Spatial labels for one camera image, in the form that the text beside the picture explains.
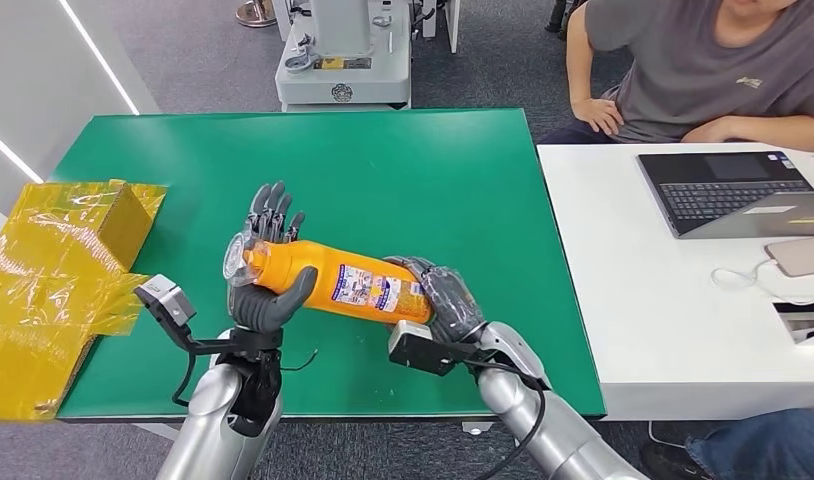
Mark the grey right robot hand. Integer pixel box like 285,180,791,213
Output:
383,256,488,345

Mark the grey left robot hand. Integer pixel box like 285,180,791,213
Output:
224,181,320,333

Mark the orange detergent bottle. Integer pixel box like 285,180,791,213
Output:
243,239,435,327

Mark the green table mat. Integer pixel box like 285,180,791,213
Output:
52,108,608,423

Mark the yellow taped cardboard box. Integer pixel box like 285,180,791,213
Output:
0,178,169,423

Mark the white desk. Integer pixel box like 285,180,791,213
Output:
536,141,814,423

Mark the person's right hand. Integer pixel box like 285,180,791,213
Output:
571,97,626,138

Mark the white machine base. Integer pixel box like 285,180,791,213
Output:
273,0,414,113

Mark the white panel stand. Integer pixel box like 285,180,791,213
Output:
420,0,462,55

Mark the dark grey laptop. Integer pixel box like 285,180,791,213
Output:
636,150,814,240

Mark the metal stanchion base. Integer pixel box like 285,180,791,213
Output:
233,0,278,29

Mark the black chair base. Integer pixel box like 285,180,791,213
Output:
544,0,587,34

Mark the person's leg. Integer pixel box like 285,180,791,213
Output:
639,407,814,480

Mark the person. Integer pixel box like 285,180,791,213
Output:
538,0,814,154

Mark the pale pink smartphone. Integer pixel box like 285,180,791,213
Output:
763,236,814,279

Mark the black and white desk device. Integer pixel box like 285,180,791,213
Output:
771,301,814,347

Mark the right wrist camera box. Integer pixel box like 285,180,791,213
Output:
387,319,478,378

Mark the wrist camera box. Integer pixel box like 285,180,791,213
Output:
133,274,284,360
387,319,478,378

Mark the thin black loose wire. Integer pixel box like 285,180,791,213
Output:
280,349,320,374

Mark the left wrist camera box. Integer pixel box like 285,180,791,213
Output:
133,274,284,360

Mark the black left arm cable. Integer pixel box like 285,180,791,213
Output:
171,351,198,409

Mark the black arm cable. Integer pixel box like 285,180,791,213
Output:
469,359,549,480
171,351,198,409

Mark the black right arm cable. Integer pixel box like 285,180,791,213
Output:
469,359,549,480

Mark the white floor cable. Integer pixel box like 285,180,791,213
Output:
647,420,688,453

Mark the thin white charging cable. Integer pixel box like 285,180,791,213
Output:
710,257,781,297

